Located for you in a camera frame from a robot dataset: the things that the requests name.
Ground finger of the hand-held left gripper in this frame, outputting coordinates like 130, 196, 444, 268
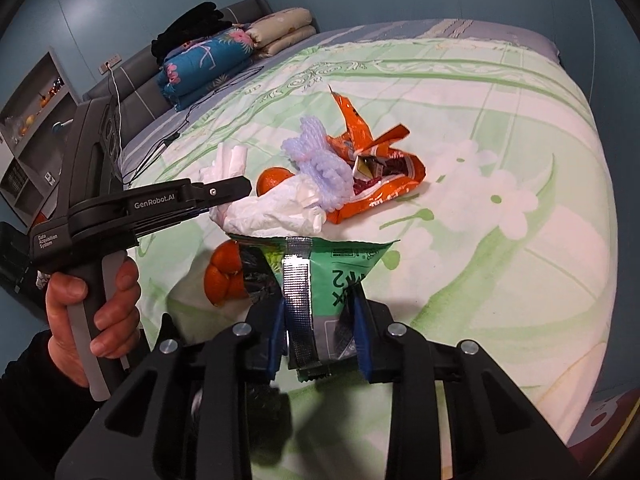
131, 201, 222, 236
177, 175, 254, 207

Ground mandarin orange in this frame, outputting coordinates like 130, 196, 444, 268
256, 167, 297, 199

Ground green snack packet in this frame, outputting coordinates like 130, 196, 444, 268
226, 232, 402, 382

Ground fruits on shelf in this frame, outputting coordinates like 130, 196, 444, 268
9, 114, 39, 139

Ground black cable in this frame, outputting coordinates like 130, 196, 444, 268
122, 62, 266, 184

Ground blue floral folded quilt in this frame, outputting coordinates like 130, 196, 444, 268
157, 24, 256, 112

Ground white foam net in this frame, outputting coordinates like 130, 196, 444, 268
199, 142, 249, 182

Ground person's left forearm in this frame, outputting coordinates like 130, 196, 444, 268
0, 331, 109, 480

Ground wall shelf unit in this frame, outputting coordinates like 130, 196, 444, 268
0, 44, 84, 232

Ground colourful shelf ornaments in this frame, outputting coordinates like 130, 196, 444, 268
37, 77, 66, 107

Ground dark red patterned mat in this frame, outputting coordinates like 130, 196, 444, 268
566, 385, 634, 477

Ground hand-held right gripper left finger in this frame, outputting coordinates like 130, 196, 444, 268
55, 302, 291, 480

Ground grey bed headboard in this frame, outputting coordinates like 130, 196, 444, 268
82, 0, 274, 127

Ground purple foam net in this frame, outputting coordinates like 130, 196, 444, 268
281, 114, 355, 212

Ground white tissue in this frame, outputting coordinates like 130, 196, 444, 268
209, 174, 327, 237

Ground beige folded quilt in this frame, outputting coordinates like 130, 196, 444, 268
247, 7, 319, 57

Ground green floral quilt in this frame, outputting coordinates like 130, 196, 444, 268
120, 29, 619, 480

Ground black clothes pile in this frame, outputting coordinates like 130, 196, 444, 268
151, 2, 237, 64

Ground person's left hand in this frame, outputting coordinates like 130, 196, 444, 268
44, 257, 142, 387

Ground mandarin peel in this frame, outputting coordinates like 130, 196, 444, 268
203, 239, 247, 307

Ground striped bed sheet mattress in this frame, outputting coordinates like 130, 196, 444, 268
119, 18, 562, 171

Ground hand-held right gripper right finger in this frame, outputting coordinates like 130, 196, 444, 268
350, 292, 587, 480

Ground orange snack wrapper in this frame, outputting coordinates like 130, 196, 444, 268
324, 86, 427, 224

